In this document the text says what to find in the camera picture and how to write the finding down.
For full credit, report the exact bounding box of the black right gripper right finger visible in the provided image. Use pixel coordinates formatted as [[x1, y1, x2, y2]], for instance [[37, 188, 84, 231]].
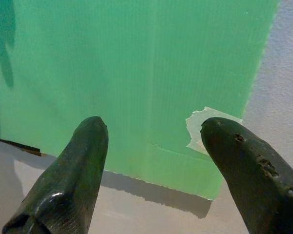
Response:
[[201, 117, 293, 234]]

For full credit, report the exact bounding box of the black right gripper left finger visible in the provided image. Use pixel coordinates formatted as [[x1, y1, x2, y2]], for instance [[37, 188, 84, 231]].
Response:
[[2, 116, 109, 234]]

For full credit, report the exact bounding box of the torn pale masking tape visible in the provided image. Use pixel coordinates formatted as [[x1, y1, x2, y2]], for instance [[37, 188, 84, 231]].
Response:
[[185, 106, 244, 156]]

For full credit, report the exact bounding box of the green corrugated plastic board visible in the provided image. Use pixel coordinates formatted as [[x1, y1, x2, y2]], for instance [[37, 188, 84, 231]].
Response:
[[0, 0, 280, 201]]

